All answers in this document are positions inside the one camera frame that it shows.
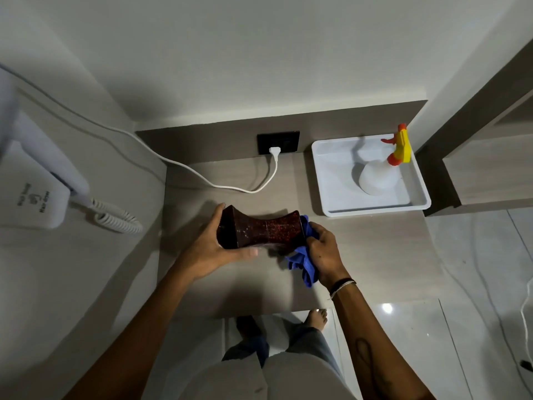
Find person's left hand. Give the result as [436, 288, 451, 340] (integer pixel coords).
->
[174, 202, 259, 283]

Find wooden shelf unit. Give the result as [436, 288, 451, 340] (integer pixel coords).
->
[415, 37, 533, 217]

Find person's foot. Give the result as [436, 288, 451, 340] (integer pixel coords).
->
[236, 316, 263, 340]
[303, 309, 328, 332]

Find person's legs in jeans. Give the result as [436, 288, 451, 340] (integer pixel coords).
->
[222, 327, 346, 386]

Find dark red glittery vase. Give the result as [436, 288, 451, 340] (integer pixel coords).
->
[217, 205, 306, 250]

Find person's right hand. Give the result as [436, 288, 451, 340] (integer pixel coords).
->
[306, 222, 351, 291]

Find white hair dryer wall holder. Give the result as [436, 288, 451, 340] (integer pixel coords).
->
[0, 139, 71, 230]

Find black wall socket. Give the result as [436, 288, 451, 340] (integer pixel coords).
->
[257, 131, 300, 155]

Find white cable on floor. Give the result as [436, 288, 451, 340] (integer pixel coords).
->
[519, 279, 533, 370]

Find person's left forearm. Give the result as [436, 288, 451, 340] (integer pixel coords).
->
[62, 262, 196, 400]

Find person's left foot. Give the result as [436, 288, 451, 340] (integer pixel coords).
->
[236, 316, 263, 340]

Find blue cleaning cloth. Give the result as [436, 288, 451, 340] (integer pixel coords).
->
[285, 215, 321, 288]

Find person's right forearm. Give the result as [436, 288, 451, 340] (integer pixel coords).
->
[331, 280, 437, 400]

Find person's grey shirt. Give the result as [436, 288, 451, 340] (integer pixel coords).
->
[160, 352, 359, 400]

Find person's right foot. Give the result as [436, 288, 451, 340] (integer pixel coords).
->
[303, 309, 328, 332]

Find white power cable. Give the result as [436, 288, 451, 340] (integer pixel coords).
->
[0, 62, 279, 194]

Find black wrist band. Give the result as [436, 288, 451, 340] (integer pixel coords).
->
[328, 277, 355, 293]

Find white coiled dryer cord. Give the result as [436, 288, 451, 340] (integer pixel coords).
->
[69, 195, 144, 235]

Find white plastic tray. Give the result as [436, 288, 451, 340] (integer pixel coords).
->
[311, 133, 432, 218]

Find white spray bottle yellow nozzle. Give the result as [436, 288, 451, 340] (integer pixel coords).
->
[358, 123, 412, 196]

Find silver bracelet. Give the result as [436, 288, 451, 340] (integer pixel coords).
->
[330, 281, 357, 300]

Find white wall-mounted hair dryer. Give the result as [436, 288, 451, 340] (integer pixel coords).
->
[0, 68, 91, 197]

